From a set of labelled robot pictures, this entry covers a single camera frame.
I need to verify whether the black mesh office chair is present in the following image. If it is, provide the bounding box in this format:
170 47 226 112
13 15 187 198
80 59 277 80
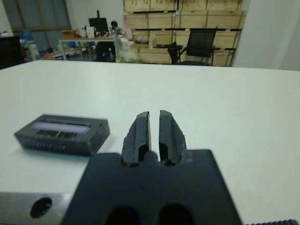
167 27 219 67

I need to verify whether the large black cabinet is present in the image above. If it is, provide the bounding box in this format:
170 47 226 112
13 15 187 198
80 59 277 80
0 36 23 70

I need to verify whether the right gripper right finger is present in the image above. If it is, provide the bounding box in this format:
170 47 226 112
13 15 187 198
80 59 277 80
158 109 188 166

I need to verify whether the clear plastic bag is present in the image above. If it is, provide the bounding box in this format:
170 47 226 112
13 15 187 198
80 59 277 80
113 34 136 60

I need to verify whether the window with brown frame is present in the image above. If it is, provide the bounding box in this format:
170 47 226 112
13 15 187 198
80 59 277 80
2 0 71 32

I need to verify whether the yellow-green bag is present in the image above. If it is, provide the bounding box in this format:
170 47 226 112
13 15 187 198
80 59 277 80
116 52 142 63

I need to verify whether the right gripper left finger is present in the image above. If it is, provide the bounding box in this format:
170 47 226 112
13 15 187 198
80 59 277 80
121 111 153 166

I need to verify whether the black desk chair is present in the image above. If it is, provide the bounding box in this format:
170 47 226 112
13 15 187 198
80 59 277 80
95 41 117 63

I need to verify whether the black box lid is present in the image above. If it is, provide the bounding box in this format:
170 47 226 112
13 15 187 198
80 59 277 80
14 113 111 157

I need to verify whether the black computer monitor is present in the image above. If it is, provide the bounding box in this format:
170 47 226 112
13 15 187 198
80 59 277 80
88 9 109 33

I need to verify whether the small brown cardboard box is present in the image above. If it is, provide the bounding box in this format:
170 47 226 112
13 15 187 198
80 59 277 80
60 29 78 38

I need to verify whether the seated person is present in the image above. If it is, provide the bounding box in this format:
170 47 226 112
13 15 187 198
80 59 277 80
110 20 124 36

